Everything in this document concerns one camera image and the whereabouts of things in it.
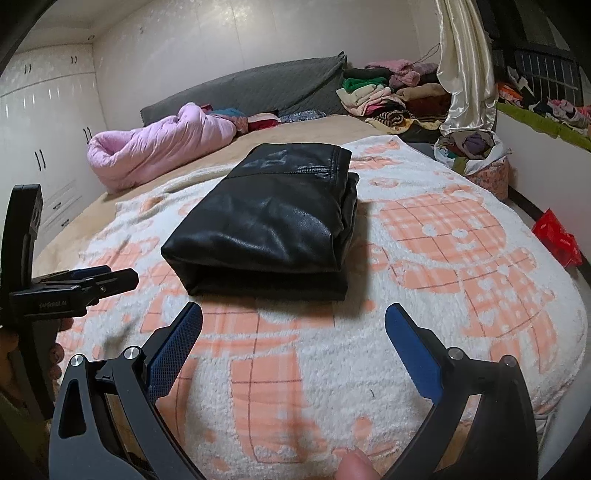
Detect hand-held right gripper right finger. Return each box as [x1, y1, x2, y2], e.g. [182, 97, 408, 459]
[384, 302, 539, 480]

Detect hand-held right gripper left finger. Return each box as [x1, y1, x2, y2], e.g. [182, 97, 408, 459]
[48, 301, 206, 480]

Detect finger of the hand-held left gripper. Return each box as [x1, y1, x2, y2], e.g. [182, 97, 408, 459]
[30, 265, 114, 286]
[69, 270, 140, 306]

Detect black leather jacket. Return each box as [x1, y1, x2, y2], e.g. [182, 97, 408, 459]
[160, 142, 361, 302]

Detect person's left forearm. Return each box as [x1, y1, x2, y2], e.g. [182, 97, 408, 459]
[0, 369, 52, 480]

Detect bag of clothes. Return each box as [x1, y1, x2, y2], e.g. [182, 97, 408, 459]
[433, 131, 512, 190]

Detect pile of folded clothes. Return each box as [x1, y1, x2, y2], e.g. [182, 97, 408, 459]
[336, 59, 452, 139]

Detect clothes on windowsill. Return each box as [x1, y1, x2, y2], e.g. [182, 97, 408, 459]
[496, 80, 591, 131]

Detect person's left hand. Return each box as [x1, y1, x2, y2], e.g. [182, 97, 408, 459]
[0, 318, 75, 381]

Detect person's right hand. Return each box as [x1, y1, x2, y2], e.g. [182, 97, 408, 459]
[336, 450, 382, 480]

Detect white and orange printed blanket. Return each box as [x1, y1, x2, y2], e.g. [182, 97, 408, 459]
[55, 135, 588, 480]

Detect white wardrobe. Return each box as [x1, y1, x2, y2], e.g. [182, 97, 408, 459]
[0, 39, 108, 234]

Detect pink quilt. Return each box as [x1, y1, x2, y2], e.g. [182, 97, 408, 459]
[87, 102, 239, 195]

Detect red plastic bag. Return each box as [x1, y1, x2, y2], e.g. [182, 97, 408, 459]
[531, 209, 584, 268]

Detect teal cloth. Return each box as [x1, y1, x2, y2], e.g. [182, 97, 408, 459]
[210, 107, 250, 124]

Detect red folded cloth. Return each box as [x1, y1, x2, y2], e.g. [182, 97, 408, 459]
[247, 113, 281, 134]

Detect bed with beige sheet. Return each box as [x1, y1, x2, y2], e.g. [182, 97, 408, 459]
[30, 113, 398, 268]

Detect grey padded headboard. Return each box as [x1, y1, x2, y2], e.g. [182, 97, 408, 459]
[139, 51, 348, 128]

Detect blue floral cloth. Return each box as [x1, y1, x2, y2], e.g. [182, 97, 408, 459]
[279, 109, 326, 124]

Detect green windowsill cover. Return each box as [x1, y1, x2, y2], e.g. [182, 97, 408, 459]
[496, 100, 591, 154]

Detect cream satin curtain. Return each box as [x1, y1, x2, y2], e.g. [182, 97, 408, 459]
[436, 0, 500, 137]

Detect black window grille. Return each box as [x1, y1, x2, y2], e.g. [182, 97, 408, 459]
[496, 36, 591, 108]

